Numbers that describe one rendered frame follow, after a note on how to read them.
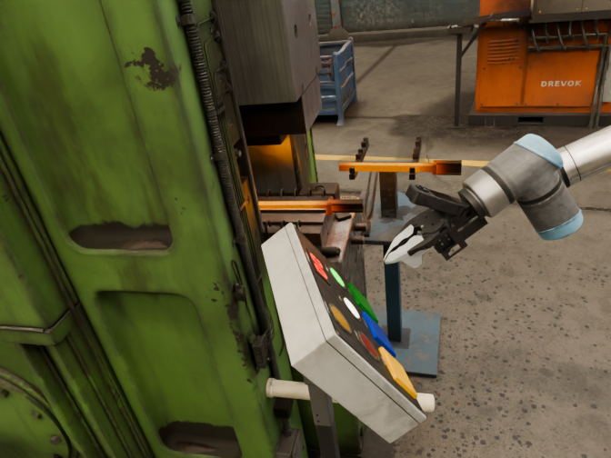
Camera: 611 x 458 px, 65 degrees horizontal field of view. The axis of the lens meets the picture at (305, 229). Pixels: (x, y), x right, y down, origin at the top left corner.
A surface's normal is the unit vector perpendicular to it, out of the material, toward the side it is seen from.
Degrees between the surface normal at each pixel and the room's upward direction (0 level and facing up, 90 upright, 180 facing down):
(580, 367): 0
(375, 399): 90
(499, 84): 91
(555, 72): 90
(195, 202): 89
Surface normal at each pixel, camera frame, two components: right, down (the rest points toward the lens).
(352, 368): 0.21, 0.48
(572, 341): -0.13, -0.85
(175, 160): -0.22, 0.51
